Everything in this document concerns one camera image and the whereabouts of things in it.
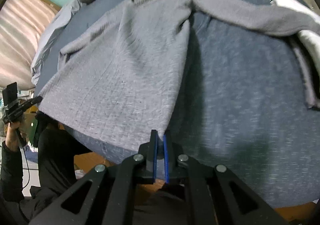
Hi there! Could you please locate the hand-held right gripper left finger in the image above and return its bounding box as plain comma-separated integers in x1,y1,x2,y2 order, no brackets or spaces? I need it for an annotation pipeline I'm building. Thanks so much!
29,129,158,225

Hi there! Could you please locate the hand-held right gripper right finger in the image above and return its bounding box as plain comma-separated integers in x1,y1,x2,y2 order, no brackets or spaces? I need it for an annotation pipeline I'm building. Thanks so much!
163,130,288,225

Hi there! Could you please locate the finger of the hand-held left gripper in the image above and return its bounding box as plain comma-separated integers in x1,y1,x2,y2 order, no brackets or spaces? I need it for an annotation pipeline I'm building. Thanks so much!
19,96,43,114

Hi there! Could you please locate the grey knit sweater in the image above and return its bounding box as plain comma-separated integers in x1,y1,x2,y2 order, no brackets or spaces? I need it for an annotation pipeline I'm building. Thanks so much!
37,0,320,152

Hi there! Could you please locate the person's left forearm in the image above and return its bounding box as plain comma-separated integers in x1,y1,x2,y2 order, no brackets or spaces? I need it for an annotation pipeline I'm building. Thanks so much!
0,140,25,203

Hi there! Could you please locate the light grey blanket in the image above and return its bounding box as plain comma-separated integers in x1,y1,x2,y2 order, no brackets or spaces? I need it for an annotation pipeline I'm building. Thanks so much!
31,0,83,86

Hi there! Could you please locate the pink curtain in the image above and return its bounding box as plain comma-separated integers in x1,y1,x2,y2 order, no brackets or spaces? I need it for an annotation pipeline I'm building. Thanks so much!
0,0,58,91

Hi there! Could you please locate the blue bed sheet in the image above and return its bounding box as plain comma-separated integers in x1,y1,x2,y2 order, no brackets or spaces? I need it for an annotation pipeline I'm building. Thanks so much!
25,0,320,209

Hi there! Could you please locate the folded grey garment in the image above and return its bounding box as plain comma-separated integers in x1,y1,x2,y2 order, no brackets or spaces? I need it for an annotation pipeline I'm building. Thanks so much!
290,38,320,111

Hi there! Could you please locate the folded white garment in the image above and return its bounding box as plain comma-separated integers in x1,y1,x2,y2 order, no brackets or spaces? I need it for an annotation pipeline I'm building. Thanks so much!
269,0,320,71

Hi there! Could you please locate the black cable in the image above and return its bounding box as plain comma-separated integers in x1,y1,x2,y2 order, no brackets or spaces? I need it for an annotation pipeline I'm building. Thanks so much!
22,146,32,190

